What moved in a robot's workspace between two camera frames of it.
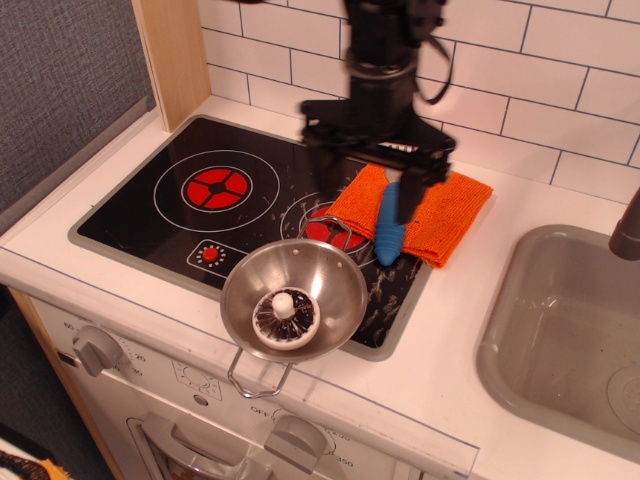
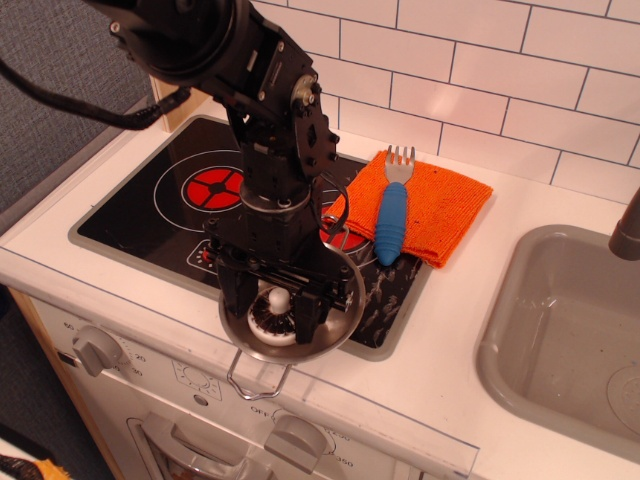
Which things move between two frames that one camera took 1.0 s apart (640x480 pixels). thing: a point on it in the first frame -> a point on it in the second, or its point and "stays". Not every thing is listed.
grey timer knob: [97, 349] stays
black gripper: [379, 115] -> [288, 248]
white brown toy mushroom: [286, 318] stays
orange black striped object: [30, 469] stays
